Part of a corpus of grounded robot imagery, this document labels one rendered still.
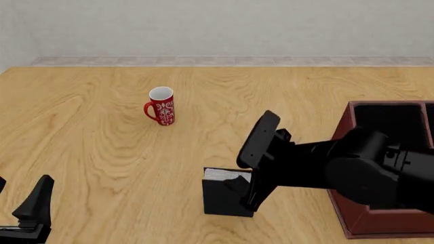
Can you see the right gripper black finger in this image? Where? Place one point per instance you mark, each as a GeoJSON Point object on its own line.
{"type": "Point", "coordinates": [241, 186]}

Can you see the black book white pages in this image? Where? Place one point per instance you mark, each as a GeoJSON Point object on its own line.
{"type": "Point", "coordinates": [220, 200]}

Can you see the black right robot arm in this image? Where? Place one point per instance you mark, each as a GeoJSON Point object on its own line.
{"type": "Point", "coordinates": [359, 167]}

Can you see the flat plate on black stalk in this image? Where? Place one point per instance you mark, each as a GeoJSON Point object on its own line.
{"type": "Point", "coordinates": [259, 138]}

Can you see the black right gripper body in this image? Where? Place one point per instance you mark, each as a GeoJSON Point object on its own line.
{"type": "Point", "coordinates": [259, 189]}

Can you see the red-brown desk caddy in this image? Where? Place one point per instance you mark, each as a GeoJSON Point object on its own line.
{"type": "Point", "coordinates": [383, 225]}

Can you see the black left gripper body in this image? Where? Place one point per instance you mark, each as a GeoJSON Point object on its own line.
{"type": "Point", "coordinates": [23, 233]}

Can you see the red mug white pattern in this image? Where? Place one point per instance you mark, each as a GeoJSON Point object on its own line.
{"type": "Point", "coordinates": [165, 111]}

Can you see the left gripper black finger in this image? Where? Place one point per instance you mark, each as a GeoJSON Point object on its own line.
{"type": "Point", "coordinates": [38, 200]}
{"type": "Point", "coordinates": [2, 183]}

